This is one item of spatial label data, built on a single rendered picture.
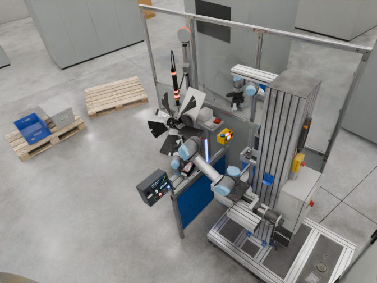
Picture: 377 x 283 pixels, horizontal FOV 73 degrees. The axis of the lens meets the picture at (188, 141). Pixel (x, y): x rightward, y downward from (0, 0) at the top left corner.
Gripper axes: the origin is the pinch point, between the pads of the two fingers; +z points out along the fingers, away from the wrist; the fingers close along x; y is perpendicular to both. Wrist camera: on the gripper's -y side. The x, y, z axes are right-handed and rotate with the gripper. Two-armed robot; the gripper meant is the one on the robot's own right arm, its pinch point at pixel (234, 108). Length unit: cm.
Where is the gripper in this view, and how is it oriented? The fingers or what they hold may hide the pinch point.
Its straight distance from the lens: 242.4
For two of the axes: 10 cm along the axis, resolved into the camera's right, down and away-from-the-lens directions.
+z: 0.9, 7.3, 6.7
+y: 7.3, 4.1, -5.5
